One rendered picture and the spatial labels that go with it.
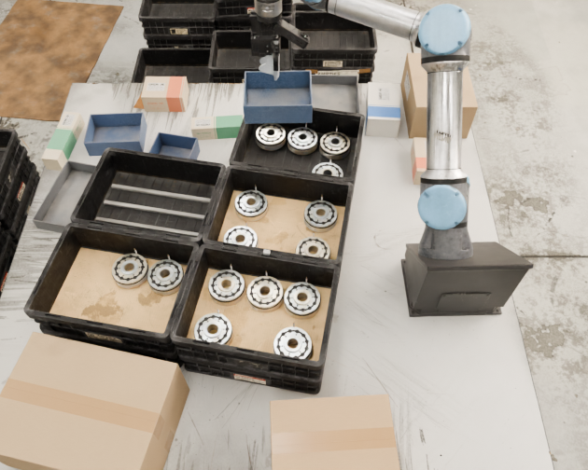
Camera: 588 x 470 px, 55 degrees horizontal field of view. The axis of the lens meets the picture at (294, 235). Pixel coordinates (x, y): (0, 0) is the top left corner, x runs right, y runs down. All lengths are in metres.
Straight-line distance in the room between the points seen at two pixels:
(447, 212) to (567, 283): 1.50
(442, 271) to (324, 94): 1.05
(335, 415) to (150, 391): 0.46
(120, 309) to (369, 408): 0.73
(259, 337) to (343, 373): 0.28
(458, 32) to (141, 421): 1.18
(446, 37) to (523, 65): 2.44
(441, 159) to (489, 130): 1.92
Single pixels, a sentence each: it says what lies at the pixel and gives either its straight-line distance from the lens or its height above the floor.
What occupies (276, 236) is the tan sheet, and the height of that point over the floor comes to 0.83.
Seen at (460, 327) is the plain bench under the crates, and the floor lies 0.70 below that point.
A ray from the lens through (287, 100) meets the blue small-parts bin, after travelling 1.76.
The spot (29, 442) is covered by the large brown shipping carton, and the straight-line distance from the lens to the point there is 1.52.
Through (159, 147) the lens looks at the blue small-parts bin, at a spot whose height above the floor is 0.72.
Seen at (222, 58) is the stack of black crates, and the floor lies 0.38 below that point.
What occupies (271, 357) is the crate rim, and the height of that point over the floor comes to 0.93.
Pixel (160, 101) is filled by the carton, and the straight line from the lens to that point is 2.28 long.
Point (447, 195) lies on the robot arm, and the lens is 1.42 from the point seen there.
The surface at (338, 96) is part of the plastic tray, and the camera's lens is 2.32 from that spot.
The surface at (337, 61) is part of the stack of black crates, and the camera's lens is 2.78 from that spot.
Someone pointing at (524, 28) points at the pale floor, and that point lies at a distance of 4.14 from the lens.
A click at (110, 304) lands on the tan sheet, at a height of 0.83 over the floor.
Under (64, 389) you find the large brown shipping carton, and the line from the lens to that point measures 1.54.
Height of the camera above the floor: 2.25
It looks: 56 degrees down
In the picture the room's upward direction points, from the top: straight up
